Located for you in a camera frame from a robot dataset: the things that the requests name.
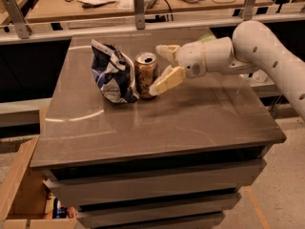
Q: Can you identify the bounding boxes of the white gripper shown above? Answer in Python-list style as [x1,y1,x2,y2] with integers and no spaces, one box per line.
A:
[149,42,206,95]

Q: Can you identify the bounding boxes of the orange soda can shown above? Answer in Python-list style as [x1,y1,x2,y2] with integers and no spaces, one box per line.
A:
[134,52,158,99]

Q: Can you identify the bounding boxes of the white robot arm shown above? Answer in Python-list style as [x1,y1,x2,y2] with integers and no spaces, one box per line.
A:
[149,20,305,119]

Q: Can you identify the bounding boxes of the green chip bag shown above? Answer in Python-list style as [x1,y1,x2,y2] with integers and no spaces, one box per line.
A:
[198,33,217,43]

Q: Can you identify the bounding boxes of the blue chip bag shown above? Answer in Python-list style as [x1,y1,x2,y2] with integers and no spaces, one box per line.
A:
[91,40,139,104]

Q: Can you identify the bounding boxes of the clear sanitizer bottle right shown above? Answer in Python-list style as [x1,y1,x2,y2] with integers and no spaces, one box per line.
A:
[252,70,268,83]

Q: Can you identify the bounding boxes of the grey drawer cabinet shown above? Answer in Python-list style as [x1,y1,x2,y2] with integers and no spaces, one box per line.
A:
[30,35,285,229]

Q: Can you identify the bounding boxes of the cardboard box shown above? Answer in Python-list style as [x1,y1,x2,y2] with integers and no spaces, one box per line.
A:
[0,135,82,229]

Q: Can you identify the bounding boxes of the metal bracket middle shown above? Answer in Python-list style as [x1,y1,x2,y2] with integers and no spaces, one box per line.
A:
[133,0,145,30]

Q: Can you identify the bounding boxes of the metal bracket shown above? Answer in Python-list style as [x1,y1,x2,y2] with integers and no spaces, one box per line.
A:
[241,0,255,21]
[1,0,31,39]
[133,0,145,30]

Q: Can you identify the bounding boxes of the metal bracket right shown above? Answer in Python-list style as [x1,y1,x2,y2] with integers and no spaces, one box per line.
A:
[241,0,255,21]

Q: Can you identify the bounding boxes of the metal bracket left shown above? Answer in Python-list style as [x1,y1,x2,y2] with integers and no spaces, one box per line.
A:
[1,0,31,39]

